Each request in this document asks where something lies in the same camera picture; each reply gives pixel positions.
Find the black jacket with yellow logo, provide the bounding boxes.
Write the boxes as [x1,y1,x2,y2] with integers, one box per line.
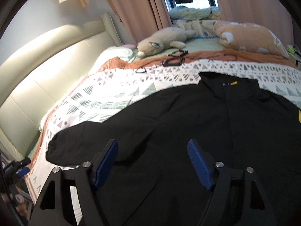
[46,73,300,225]

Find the black handheld device with blue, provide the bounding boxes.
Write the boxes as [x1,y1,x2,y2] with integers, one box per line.
[2,158,31,186]

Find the patterned white bedspread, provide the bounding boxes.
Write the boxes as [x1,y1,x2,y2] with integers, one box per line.
[26,49,300,201]

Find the cream padded headboard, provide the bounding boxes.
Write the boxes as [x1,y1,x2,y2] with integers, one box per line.
[1,13,121,161]

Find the black eyeglasses on bed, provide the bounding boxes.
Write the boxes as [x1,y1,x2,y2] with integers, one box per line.
[161,50,188,67]

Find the white bedside table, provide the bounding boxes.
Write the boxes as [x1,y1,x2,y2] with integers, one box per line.
[287,45,301,70]

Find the beige plush animal toy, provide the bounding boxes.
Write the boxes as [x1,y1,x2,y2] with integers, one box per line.
[137,27,196,59]

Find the peach floral pillow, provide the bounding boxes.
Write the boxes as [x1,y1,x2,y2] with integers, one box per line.
[214,21,289,59]

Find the pink curtain left panel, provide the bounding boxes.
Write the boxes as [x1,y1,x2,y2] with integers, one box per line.
[107,0,171,43]

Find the pink curtain panel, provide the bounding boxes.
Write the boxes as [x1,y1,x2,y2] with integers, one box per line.
[217,0,293,45]
[107,0,171,43]

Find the light green crumpled quilt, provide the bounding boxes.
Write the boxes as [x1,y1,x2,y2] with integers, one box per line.
[168,6,220,21]

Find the pink curtain right panel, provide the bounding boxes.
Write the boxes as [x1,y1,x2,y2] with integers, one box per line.
[217,0,293,45]

